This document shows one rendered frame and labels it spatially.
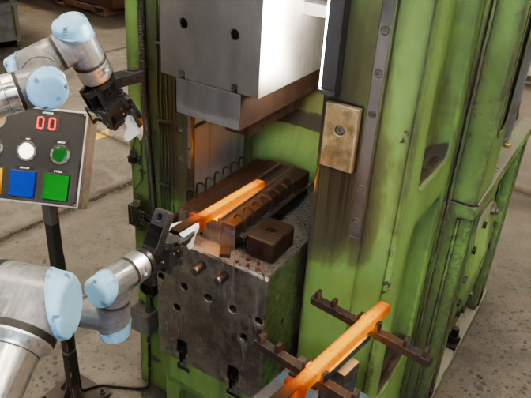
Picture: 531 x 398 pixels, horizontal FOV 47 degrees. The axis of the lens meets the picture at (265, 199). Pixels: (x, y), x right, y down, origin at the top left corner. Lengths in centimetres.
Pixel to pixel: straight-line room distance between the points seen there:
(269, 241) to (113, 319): 45
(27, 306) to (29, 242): 243
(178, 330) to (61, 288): 90
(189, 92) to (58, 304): 73
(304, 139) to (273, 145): 13
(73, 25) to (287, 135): 94
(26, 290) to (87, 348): 171
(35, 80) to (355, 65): 72
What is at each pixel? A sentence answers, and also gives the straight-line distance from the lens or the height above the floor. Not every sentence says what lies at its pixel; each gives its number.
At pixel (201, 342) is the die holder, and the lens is 190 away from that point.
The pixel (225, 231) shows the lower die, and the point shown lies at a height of 96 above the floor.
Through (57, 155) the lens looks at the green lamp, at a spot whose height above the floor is 109.
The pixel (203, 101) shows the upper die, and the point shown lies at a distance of 158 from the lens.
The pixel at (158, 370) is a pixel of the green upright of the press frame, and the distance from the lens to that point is 251.
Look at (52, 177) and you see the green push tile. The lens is 186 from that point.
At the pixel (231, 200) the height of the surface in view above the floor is 102.
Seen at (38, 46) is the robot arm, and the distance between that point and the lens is 137.
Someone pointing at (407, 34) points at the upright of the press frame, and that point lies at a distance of 144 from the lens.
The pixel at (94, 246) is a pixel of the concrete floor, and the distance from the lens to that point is 341.
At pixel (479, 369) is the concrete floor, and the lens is 289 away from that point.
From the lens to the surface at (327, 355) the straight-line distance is 133.
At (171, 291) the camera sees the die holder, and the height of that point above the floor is 72.
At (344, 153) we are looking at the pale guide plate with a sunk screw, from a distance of 155.
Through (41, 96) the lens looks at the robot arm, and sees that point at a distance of 122.
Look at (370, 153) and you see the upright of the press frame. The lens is 154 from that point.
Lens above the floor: 187
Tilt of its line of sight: 29 degrees down
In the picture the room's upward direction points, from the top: 4 degrees clockwise
